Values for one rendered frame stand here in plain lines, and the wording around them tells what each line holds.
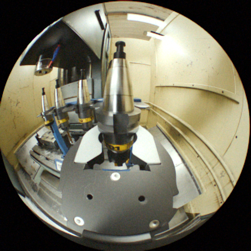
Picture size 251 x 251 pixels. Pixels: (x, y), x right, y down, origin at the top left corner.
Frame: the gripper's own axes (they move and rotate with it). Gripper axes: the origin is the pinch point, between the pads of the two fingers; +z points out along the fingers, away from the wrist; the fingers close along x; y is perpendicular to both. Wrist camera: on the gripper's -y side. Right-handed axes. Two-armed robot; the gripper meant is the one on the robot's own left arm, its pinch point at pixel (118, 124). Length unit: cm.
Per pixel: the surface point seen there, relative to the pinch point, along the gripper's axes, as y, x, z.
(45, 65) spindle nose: -31, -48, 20
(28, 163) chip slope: 50, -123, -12
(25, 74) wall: -71, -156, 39
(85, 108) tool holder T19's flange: -1.1, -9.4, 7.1
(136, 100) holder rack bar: -2.4, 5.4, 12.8
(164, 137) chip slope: 35, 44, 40
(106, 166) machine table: 30.0, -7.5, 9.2
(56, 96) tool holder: -6.4, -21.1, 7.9
